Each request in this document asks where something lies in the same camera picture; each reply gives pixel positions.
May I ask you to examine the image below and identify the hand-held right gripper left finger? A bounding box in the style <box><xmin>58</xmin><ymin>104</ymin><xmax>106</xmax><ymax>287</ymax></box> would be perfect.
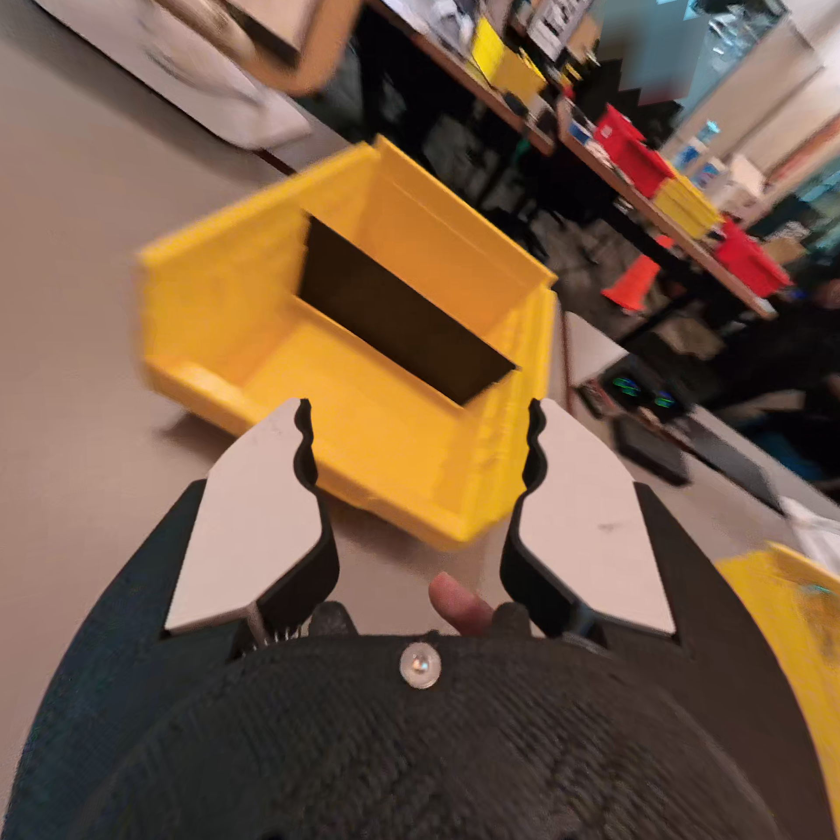
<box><xmin>163</xmin><ymin>397</ymin><xmax>341</xmax><ymax>649</ymax></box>

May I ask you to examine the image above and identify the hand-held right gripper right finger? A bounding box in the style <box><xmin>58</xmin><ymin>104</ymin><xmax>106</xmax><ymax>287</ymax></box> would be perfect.
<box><xmin>499</xmin><ymin>397</ymin><xmax>678</xmax><ymax>639</ymax></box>

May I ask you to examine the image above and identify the yellow plastic bin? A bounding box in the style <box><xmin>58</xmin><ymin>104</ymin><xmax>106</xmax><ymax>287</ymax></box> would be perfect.
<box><xmin>136</xmin><ymin>134</ymin><xmax>559</xmax><ymax>551</ymax></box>
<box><xmin>653</xmin><ymin>174</ymin><xmax>723</xmax><ymax>240</ymax></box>
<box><xmin>469</xmin><ymin>16</ymin><xmax>549</xmax><ymax>99</ymax></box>
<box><xmin>715</xmin><ymin>541</ymin><xmax>840</xmax><ymax>795</ymax></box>

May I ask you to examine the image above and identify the grey desk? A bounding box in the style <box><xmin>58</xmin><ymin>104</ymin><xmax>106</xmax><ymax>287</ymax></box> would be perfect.
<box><xmin>0</xmin><ymin>0</ymin><xmax>821</xmax><ymax>815</ymax></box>

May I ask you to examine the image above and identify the person's right hand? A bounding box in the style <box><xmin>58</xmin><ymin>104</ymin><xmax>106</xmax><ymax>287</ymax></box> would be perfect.
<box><xmin>428</xmin><ymin>572</ymin><xmax>494</xmax><ymax>637</ymax></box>

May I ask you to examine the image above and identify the black charger with green lights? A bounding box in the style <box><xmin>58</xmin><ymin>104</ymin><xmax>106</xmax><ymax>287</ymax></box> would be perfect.
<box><xmin>577</xmin><ymin>354</ymin><xmax>697</xmax><ymax>488</ymax></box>

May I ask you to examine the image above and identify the orange traffic cone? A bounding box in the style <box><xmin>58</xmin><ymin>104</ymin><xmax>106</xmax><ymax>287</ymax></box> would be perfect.
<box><xmin>600</xmin><ymin>252</ymin><xmax>664</xmax><ymax>314</ymax></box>

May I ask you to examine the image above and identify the red plastic bin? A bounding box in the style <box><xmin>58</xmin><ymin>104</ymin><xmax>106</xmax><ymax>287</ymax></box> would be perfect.
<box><xmin>714</xmin><ymin>220</ymin><xmax>794</xmax><ymax>298</ymax></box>
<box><xmin>594</xmin><ymin>104</ymin><xmax>677</xmax><ymax>199</ymax></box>

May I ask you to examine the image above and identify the wooden work table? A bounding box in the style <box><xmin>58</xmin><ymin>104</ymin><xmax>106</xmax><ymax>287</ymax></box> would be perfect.
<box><xmin>367</xmin><ymin>0</ymin><xmax>559</xmax><ymax>156</ymax></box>
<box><xmin>558</xmin><ymin>98</ymin><xmax>778</xmax><ymax>322</ymax></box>

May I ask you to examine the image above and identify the instruction sheet on stand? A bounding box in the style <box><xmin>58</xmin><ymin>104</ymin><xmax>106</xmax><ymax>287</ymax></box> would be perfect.
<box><xmin>33</xmin><ymin>0</ymin><xmax>363</xmax><ymax>152</ymax></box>

